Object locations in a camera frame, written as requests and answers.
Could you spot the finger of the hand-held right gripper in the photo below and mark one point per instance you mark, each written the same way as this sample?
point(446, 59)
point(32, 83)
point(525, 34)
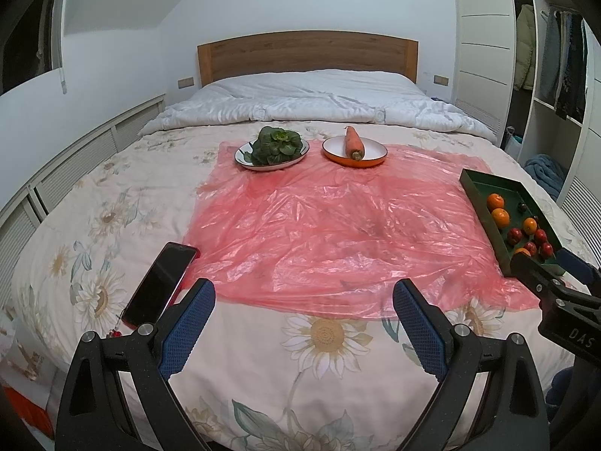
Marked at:
point(575, 264)
point(528, 268)

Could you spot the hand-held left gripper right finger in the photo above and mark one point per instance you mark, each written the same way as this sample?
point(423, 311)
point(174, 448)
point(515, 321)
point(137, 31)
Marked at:
point(418, 329)

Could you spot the white duvet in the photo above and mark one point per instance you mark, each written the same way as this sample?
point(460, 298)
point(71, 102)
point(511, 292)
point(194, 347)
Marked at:
point(305, 98)

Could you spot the orange floor object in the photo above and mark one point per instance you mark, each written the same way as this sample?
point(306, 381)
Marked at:
point(28, 408)

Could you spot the dark window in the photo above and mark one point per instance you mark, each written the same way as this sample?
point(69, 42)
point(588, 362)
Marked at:
point(28, 33)

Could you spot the green leafy vegetable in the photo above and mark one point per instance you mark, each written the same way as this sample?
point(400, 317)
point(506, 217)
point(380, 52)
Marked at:
point(274, 145)

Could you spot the red apple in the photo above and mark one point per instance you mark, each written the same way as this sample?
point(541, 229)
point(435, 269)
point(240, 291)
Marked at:
point(515, 236)
point(546, 250)
point(541, 236)
point(530, 247)

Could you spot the dark hanging garment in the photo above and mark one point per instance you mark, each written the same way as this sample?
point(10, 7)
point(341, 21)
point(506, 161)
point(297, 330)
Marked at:
point(570, 65)

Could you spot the white wardrobe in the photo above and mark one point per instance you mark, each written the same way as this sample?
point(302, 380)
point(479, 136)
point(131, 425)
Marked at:
point(483, 33)

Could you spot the pink plastic sheet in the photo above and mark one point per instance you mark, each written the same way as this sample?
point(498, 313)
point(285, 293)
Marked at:
point(328, 235)

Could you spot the smartphone with red case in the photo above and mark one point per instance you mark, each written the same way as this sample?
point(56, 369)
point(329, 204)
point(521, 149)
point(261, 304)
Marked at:
point(159, 282)

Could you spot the beige jacket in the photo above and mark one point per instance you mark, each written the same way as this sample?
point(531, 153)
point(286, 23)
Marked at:
point(523, 42)

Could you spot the white slatted panel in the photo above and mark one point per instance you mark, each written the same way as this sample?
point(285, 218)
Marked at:
point(70, 159)
point(584, 206)

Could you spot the blue towel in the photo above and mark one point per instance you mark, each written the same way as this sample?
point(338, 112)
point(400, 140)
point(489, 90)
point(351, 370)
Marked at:
point(544, 171)

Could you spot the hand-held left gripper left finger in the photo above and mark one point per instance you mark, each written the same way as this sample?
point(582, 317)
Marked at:
point(188, 329)

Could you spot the blue-grey hanging garment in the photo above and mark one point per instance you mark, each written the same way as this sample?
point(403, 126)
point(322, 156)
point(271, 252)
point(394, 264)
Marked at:
point(549, 56)

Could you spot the white bag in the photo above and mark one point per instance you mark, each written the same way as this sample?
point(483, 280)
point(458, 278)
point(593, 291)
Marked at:
point(514, 143)

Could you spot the carrot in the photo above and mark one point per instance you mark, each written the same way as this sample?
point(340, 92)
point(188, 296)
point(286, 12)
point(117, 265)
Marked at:
point(353, 143)

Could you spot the green tray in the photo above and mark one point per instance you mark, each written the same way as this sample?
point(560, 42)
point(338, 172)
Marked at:
point(509, 192)

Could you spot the wall socket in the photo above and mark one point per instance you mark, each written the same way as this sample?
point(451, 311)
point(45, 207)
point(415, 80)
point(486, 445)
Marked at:
point(440, 79)
point(186, 82)

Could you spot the orange plate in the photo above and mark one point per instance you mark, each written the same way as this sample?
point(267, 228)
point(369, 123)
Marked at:
point(371, 150)

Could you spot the wooden headboard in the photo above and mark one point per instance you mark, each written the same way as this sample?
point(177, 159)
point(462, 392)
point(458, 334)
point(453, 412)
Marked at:
point(305, 51)

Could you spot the large orange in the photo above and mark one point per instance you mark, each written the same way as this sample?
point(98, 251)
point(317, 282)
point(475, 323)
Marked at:
point(500, 217)

